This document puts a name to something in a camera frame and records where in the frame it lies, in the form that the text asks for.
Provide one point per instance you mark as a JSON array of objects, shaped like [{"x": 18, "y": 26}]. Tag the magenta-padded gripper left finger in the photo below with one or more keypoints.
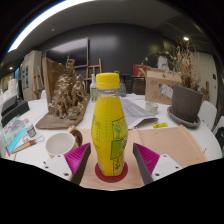
[{"x": 76, "y": 160}]

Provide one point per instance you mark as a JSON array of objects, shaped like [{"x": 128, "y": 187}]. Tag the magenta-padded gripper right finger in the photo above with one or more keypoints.
[{"x": 148, "y": 160}]

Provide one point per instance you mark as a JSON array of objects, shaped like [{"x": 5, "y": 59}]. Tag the yellow drink bottle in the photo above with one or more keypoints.
[{"x": 108, "y": 133}]

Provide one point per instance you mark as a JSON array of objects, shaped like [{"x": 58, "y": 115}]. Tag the beige cup with brown dots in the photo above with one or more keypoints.
[{"x": 60, "y": 143}]

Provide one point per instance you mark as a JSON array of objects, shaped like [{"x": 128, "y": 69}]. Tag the light wooden drawing board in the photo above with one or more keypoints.
[{"x": 166, "y": 143}]

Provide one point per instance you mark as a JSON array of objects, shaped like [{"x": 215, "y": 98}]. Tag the small yellow flat item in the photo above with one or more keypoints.
[{"x": 160, "y": 125}]

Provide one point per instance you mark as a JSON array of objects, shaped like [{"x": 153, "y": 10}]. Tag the flat round red coaster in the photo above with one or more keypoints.
[{"x": 111, "y": 179}]

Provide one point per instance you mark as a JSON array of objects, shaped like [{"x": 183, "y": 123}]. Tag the newspaper stack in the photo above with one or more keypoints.
[{"x": 136, "y": 111}]

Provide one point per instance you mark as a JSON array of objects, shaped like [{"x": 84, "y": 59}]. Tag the wooden paint brush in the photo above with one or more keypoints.
[{"x": 28, "y": 144}]

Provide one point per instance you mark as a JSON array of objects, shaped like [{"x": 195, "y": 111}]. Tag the grey round plant saucer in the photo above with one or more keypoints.
[{"x": 185, "y": 124}]

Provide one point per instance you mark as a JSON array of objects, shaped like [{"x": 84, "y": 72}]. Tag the small white round jar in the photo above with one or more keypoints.
[{"x": 152, "y": 107}]

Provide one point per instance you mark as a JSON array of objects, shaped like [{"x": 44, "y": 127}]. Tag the small paint jar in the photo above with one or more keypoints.
[{"x": 31, "y": 130}]

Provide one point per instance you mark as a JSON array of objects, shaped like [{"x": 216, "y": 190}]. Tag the brown twig sculpture on base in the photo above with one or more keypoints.
[{"x": 66, "y": 96}]

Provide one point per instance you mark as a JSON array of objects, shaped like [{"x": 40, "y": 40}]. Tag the colourful painted pad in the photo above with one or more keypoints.
[{"x": 15, "y": 133}]

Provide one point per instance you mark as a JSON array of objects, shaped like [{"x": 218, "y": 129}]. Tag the grey pot with dried plant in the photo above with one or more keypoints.
[{"x": 186, "y": 103}]

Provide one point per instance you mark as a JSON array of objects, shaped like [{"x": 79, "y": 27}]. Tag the clear bottle with green label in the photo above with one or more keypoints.
[{"x": 93, "y": 91}]

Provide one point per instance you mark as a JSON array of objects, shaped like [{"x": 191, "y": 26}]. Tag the brown cardboard box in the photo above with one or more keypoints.
[{"x": 156, "y": 88}]

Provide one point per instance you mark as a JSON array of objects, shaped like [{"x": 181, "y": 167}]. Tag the dark brown box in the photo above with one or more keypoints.
[{"x": 137, "y": 86}]

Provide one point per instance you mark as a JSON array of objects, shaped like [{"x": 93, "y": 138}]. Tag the black case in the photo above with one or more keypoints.
[
  {"x": 8, "y": 103},
  {"x": 16, "y": 113}
]

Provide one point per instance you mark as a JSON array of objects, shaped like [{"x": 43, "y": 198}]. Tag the white plastic chair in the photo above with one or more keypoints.
[
  {"x": 208, "y": 113},
  {"x": 220, "y": 125}
]

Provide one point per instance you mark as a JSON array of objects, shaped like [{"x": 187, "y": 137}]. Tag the clear glass jar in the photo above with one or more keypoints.
[{"x": 122, "y": 88}]

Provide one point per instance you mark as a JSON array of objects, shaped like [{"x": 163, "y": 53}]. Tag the wooden easel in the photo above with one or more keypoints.
[
  {"x": 94, "y": 71},
  {"x": 37, "y": 83}
]

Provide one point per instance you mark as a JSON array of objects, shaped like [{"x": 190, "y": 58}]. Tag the wooden figure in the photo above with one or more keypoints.
[{"x": 205, "y": 91}]

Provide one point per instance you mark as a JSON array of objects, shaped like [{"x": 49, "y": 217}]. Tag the red box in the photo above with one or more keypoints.
[{"x": 139, "y": 70}]

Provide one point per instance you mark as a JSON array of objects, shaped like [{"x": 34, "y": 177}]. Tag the white plaster figure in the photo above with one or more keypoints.
[{"x": 163, "y": 63}]

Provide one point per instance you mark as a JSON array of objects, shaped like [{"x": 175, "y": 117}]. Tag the white display panel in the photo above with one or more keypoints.
[{"x": 30, "y": 71}]

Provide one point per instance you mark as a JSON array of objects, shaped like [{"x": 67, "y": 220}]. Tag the round ceiling spotlight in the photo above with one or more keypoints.
[{"x": 185, "y": 38}]

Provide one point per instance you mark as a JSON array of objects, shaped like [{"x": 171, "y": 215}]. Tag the long ceiling light strip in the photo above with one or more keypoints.
[{"x": 43, "y": 16}]

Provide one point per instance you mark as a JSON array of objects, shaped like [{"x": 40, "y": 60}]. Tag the black wall screen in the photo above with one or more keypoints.
[{"x": 66, "y": 51}]

